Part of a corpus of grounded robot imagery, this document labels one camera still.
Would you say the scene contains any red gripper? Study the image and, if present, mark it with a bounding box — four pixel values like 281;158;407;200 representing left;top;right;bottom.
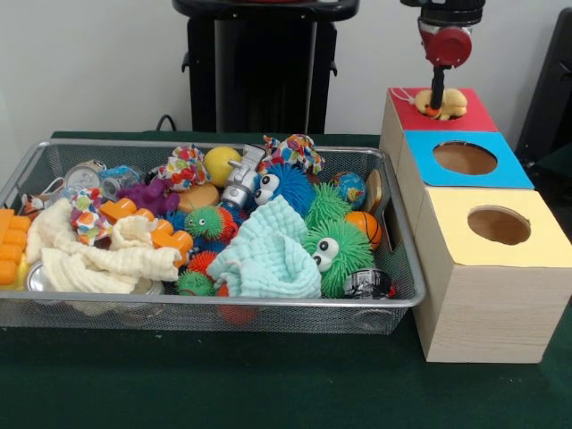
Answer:
417;18;474;119

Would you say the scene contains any yellow plush duck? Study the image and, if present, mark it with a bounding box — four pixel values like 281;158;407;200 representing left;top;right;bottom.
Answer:
391;87;469;122

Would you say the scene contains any wooden three-hole box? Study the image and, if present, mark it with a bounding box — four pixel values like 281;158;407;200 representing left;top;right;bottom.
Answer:
379;87;572;364

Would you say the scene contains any black office chair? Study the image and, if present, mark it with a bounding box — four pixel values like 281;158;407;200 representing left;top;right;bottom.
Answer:
516;6;572;166

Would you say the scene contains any small globe ball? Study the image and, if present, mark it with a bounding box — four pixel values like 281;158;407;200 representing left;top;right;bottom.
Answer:
329;171;367;210

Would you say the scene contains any dark green tablecloth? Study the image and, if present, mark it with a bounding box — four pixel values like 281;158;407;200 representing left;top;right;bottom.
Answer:
534;147;572;198
0;130;572;429

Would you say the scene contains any small orange basketball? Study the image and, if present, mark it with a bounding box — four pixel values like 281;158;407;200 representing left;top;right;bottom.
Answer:
344;210;383;250

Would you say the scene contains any blue puffer toy with eyes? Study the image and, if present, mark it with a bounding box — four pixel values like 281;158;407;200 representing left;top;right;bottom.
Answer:
253;161;316;206

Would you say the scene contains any green puffer toy with eyes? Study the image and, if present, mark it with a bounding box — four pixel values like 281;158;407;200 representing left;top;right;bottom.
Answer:
302;218;374;299

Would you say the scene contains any silver robot toy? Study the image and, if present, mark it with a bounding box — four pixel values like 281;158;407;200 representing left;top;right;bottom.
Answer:
220;143;267;211

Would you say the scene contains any yellow ball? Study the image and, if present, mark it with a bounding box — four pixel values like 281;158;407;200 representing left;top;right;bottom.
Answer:
203;146;242;188

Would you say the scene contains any light blue muslin cloth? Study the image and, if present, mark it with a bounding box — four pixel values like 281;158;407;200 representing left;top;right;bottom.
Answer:
206;194;323;299

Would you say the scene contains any long orange plastic toy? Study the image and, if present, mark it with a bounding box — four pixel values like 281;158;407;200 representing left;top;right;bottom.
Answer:
98;198;194;269

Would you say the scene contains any cream muslin cloth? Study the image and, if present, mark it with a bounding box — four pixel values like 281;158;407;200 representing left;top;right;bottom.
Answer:
25;198;182;294

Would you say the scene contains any orange yellow block toy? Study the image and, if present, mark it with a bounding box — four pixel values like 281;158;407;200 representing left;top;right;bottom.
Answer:
0;207;32;287

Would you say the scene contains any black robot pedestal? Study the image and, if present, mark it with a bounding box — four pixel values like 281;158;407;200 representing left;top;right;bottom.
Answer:
172;0;361;133

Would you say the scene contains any silver wire mesh bin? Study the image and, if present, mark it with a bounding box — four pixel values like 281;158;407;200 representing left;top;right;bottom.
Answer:
0;138;425;336

